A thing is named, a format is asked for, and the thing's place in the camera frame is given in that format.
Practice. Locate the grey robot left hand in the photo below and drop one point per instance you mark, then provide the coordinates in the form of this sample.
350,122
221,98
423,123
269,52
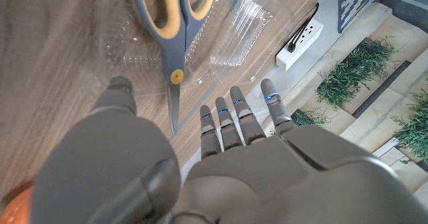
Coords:
267,184

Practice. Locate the clear plastic clamshell container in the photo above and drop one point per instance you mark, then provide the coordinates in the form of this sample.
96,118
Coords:
240,33

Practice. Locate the white power strip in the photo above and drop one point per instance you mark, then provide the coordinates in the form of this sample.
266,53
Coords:
301,47

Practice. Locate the printed patio backdrop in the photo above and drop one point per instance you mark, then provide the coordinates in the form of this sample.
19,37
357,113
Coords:
384,93

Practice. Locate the orange fruit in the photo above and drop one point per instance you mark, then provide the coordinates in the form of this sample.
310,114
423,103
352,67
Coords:
16,210

